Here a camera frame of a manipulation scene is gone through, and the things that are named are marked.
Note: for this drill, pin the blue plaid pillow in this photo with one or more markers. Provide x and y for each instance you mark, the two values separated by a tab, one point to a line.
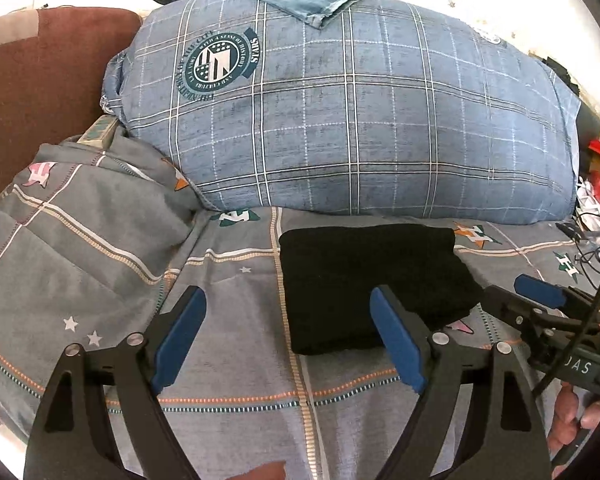
360	125

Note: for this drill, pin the white plastic bag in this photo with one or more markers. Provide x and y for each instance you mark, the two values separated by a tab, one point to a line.
590	200

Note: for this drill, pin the brown headboard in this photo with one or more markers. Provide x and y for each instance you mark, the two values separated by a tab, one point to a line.
45	95

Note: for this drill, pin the grey plaid quilt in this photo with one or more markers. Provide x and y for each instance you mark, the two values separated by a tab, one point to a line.
80	230

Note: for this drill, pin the person's right hand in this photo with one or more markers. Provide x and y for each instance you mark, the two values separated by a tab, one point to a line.
570	417

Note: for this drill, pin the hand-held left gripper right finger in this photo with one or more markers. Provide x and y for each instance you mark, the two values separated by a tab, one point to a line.
397	340

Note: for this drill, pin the black pants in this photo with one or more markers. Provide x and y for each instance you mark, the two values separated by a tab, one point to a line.
370	280

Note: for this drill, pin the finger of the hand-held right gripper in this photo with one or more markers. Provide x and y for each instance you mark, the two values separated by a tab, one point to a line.
540	290
505	307

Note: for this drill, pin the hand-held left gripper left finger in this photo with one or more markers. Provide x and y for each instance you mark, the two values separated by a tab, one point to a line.
180	340

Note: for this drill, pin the black bag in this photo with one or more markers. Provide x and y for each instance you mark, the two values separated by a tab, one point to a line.
587	120

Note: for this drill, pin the grey printed bed sheet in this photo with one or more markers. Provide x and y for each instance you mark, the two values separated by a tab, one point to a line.
250	320

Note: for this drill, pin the green patterned strip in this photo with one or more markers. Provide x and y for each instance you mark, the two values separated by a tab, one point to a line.
99	132

